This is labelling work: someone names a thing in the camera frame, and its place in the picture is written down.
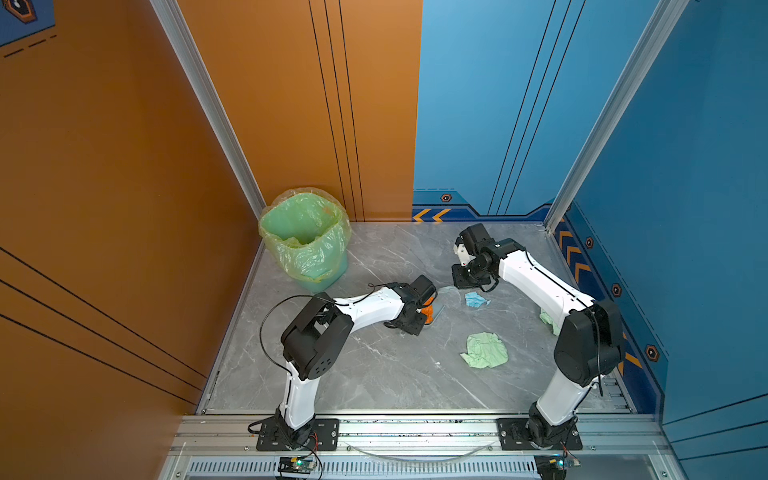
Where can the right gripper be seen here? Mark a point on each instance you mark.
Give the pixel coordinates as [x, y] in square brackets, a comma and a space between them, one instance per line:
[458, 281]

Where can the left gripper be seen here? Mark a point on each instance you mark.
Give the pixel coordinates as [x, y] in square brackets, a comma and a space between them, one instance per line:
[415, 330]

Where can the teal dustpan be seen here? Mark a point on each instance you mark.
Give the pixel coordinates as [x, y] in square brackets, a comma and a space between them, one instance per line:
[439, 305]

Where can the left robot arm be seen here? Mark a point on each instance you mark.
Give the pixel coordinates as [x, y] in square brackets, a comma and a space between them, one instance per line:
[313, 341]

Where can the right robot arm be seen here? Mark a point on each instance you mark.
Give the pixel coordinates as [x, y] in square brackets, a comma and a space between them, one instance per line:
[589, 332]

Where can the large green crumpled paper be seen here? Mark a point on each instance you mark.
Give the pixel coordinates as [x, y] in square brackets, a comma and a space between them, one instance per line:
[484, 350]

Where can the orange crumpled paper far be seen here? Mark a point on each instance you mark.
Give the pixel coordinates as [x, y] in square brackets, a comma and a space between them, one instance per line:
[428, 312]

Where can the light blue paper scrap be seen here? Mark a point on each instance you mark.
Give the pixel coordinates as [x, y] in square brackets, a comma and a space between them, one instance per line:
[475, 300]

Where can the small green paper scrap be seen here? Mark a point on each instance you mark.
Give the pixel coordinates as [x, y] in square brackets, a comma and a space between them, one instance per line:
[548, 320]

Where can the green trash bin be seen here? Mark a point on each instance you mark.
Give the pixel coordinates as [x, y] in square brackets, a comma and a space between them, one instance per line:
[327, 273]

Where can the right circuit board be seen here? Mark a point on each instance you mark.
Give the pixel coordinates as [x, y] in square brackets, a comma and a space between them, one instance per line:
[555, 468]

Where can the circuit board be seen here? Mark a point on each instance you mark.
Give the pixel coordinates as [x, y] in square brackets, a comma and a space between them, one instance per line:
[296, 467]
[555, 468]

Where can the left circuit board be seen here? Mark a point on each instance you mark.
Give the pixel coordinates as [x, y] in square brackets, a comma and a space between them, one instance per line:
[296, 467]

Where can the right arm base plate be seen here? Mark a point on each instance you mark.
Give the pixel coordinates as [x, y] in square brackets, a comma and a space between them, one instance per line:
[536, 434]

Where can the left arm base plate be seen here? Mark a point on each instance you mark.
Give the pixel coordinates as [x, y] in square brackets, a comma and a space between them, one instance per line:
[320, 434]

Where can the aluminium frame rail front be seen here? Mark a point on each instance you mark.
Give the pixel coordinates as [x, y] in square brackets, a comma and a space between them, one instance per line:
[421, 445]

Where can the right aluminium corner post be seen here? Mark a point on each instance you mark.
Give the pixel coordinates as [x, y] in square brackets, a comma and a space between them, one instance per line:
[653, 38]

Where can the aluminium corner post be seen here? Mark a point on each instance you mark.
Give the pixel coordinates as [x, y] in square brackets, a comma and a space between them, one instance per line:
[177, 31]
[653, 38]

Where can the left aluminium corner post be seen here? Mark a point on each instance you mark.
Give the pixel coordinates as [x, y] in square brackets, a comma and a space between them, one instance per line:
[177, 31]

